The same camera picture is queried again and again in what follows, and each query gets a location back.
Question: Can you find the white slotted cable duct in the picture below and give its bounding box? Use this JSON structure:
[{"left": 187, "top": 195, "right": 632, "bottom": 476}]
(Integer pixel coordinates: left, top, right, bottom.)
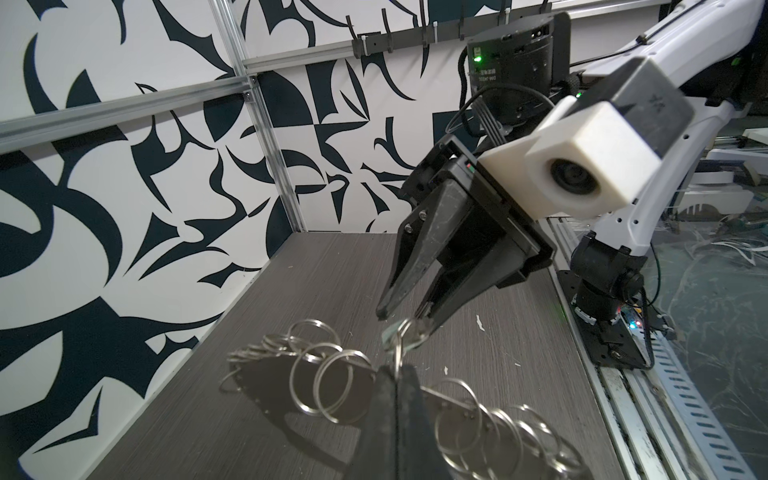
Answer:
[{"left": 652, "top": 337, "right": 755, "bottom": 479}]

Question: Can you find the small green circuit board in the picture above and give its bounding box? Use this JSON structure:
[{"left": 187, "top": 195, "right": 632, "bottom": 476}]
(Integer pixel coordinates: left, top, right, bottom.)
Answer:
[{"left": 619, "top": 305, "right": 644, "bottom": 335}]

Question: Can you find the metal key organizer plate with rings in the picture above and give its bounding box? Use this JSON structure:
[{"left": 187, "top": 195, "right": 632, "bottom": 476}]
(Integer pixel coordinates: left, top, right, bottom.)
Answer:
[{"left": 219, "top": 320, "right": 592, "bottom": 479}]

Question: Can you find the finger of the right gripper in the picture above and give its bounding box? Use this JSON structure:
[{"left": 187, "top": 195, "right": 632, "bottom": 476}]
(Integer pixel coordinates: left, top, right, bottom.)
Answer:
[
  {"left": 416, "top": 236, "right": 528, "bottom": 333},
  {"left": 376, "top": 180, "right": 473, "bottom": 320}
]

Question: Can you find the pale green key tag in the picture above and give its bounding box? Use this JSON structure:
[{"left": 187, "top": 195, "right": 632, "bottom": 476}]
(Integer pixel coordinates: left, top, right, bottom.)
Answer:
[{"left": 381, "top": 318, "right": 431, "bottom": 352}]

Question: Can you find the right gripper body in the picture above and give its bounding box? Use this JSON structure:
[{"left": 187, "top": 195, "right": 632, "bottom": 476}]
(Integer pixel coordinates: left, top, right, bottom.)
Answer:
[{"left": 400, "top": 134, "right": 555, "bottom": 288}]

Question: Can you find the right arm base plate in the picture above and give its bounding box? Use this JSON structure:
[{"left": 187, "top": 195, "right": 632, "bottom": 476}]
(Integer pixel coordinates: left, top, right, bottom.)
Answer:
[{"left": 557, "top": 270, "right": 655, "bottom": 370}]

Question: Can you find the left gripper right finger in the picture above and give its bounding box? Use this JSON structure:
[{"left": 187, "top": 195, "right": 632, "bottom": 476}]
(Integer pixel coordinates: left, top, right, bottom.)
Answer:
[{"left": 395, "top": 365, "right": 450, "bottom": 480}]

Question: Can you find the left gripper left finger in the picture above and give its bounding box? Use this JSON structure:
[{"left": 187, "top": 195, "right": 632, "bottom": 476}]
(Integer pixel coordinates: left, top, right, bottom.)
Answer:
[{"left": 344, "top": 367, "right": 397, "bottom": 480}]

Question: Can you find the black wall hook rail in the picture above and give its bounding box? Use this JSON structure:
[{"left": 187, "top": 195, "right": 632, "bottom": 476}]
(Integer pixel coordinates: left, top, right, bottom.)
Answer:
[{"left": 347, "top": 1, "right": 553, "bottom": 59}]

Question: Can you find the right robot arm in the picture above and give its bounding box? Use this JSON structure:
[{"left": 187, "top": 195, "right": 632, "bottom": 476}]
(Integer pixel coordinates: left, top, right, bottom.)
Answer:
[{"left": 376, "top": 1, "right": 767, "bottom": 339}]

